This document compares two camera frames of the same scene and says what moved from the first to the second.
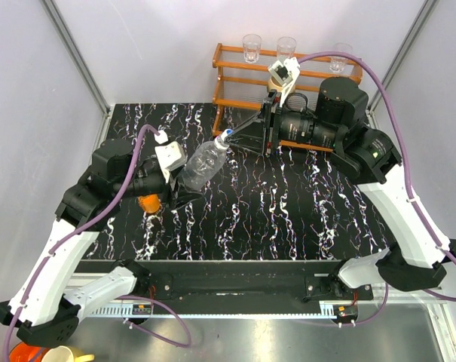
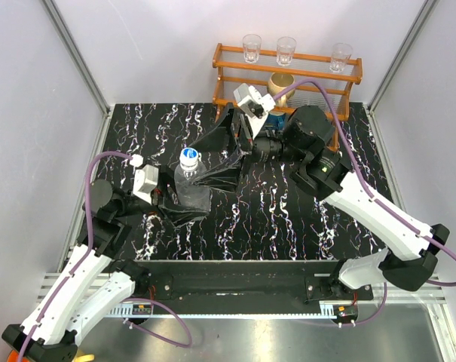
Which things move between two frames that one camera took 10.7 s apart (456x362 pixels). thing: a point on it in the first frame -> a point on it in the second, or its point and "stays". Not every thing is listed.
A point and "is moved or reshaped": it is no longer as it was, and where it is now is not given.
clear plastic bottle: [205, 164] is moved or reshaped
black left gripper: [182, 196] -> [175, 216]
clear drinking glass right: [339, 64] stays
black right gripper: [255, 146] -> [217, 139]
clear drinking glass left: [252, 44] stays
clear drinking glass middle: [286, 47] stays
